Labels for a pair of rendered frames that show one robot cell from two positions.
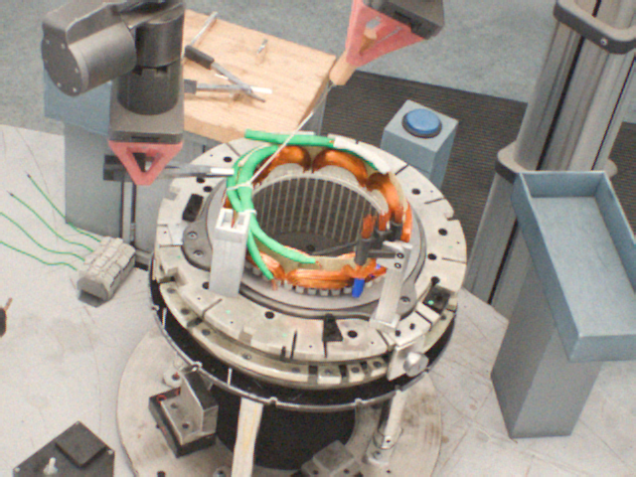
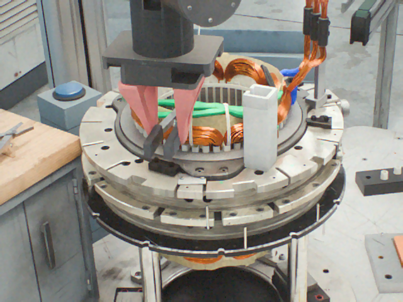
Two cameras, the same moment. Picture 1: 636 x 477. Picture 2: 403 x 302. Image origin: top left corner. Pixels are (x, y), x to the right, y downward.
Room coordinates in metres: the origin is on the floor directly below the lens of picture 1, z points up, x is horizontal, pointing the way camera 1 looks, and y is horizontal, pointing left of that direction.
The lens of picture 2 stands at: (0.58, 0.78, 1.55)
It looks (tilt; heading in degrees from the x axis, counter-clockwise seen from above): 30 degrees down; 296
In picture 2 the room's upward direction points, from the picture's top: 3 degrees counter-clockwise
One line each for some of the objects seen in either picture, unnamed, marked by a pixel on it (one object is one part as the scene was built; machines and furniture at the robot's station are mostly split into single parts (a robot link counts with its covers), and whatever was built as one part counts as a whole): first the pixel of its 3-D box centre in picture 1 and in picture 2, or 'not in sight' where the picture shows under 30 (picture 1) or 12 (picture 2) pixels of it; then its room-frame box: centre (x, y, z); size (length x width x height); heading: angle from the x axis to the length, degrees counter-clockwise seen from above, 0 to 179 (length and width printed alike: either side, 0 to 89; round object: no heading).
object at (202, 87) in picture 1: (222, 88); (2, 145); (1.16, 0.14, 1.09); 0.06 x 0.01 x 0.01; 104
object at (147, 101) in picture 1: (148, 79); (162, 27); (0.91, 0.18, 1.28); 0.10 x 0.07 x 0.07; 11
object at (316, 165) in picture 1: (340, 167); not in sight; (1.02, -0.01, 1.12); 0.06 x 0.02 x 0.04; 84
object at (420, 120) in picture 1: (422, 120); (68, 89); (1.23, -0.10, 1.04); 0.04 x 0.04 x 0.01
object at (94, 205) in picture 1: (113, 125); not in sight; (1.24, 0.28, 0.92); 0.17 x 0.11 x 0.28; 169
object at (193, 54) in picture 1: (199, 57); not in sight; (1.21, 0.18, 1.09); 0.04 x 0.01 x 0.02; 64
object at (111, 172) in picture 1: (123, 173); (172, 142); (0.90, 0.19, 1.17); 0.04 x 0.01 x 0.02; 100
